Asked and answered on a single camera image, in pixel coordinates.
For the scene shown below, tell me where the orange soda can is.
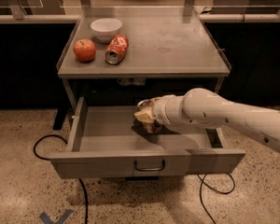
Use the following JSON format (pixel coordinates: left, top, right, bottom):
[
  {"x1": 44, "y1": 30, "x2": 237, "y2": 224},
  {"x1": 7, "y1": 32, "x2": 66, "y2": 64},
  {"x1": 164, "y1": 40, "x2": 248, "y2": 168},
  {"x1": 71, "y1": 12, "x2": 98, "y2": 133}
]
[{"x1": 137, "y1": 99, "x2": 161, "y2": 133}]

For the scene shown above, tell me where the black drawer handle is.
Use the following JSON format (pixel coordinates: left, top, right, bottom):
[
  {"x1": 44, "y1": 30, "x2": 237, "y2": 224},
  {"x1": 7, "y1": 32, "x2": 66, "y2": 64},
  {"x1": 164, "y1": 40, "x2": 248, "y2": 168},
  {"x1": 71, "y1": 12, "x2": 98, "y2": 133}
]
[{"x1": 133, "y1": 161, "x2": 166, "y2": 172}]

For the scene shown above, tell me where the black cable left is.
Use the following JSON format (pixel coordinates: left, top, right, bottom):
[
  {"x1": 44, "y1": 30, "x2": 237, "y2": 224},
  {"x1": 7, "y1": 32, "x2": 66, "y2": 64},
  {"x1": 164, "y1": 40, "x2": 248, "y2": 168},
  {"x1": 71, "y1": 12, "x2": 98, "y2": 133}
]
[{"x1": 33, "y1": 134, "x2": 90, "y2": 224}]

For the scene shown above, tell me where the grey open top drawer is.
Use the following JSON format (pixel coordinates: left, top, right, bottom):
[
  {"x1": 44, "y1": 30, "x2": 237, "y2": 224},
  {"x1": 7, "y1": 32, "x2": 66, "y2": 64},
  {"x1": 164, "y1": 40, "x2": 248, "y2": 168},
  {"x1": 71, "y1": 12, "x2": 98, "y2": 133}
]
[{"x1": 49, "y1": 97, "x2": 245, "y2": 178}]

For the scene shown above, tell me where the black cable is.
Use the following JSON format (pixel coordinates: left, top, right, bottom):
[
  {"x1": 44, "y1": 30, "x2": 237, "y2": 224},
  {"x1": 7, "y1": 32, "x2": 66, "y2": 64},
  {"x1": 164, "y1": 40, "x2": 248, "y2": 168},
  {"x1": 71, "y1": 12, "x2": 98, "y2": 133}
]
[
  {"x1": 33, "y1": 134, "x2": 90, "y2": 224},
  {"x1": 196, "y1": 173, "x2": 236, "y2": 224}
]

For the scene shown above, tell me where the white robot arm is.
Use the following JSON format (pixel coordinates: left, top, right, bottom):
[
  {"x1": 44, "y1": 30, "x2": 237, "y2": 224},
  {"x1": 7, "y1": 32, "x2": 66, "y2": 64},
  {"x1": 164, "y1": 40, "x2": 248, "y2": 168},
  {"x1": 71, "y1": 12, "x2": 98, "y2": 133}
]
[{"x1": 134, "y1": 88, "x2": 280, "y2": 153}]

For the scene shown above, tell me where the red soda can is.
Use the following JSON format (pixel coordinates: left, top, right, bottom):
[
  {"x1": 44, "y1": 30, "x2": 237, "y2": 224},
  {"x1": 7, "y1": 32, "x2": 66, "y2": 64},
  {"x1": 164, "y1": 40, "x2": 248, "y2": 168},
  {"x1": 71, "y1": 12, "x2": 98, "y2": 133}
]
[{"x1": 105, "y1": 35, "x2": 129, "y2": 64}]

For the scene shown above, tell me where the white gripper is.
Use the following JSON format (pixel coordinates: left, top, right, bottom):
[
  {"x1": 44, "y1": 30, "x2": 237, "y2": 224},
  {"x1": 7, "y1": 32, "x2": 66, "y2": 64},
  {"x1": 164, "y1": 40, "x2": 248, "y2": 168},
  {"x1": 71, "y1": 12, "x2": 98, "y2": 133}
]
[{"x1": 134, "y1": 95, "x2": 185, "y2": 126}]

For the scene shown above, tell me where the white bowl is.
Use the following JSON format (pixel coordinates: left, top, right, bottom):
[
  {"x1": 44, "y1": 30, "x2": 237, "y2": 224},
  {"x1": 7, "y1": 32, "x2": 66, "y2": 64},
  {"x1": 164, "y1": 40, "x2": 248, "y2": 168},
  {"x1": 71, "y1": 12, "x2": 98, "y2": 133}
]
[{"x1": 91, "y1": 18, "x2": 122, "y2": 43}]

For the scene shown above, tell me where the black cable right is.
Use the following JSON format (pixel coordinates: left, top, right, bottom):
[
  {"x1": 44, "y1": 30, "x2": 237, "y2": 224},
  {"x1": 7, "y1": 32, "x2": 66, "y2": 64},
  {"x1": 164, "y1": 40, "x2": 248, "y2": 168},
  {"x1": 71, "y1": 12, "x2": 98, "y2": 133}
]
[{"x1": 196, "y1": 173, "x2": 236, "y2": 224}]

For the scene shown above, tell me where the red apple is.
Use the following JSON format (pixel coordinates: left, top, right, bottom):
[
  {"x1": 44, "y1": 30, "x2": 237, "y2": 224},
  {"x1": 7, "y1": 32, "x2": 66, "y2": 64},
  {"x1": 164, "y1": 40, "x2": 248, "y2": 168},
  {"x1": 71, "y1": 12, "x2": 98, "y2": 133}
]
[{"x1": 73, "y1": 39, "x2": 96, "y2": 63}]

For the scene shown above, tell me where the grey cabinet table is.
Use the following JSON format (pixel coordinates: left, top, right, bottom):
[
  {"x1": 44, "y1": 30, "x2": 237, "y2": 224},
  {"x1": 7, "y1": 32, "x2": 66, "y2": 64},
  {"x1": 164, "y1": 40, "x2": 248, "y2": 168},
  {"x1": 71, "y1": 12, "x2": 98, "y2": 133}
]
[{"x1": 58, "y1": 7, "x2": 231, "y2": 118}]

